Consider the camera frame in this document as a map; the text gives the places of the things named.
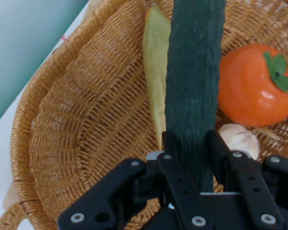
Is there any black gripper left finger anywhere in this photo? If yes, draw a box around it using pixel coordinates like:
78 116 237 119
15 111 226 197
58 131 216 230

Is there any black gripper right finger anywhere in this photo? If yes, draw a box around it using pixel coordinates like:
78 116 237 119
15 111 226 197
205 130 288 230

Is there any dark green toy cucumber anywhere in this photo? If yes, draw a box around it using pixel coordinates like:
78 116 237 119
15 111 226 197
163 0 227 194

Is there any white toy garlic bulb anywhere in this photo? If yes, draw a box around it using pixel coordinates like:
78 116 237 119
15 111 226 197
217 123 261 161

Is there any orange toy tomato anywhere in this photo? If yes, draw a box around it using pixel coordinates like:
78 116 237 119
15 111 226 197
217 43 288 127

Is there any yellow toy corn cob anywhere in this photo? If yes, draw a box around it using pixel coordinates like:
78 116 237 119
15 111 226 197
142 5 171 149

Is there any woven wicker basket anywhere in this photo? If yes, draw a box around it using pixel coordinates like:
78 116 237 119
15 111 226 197
0 0 288 230

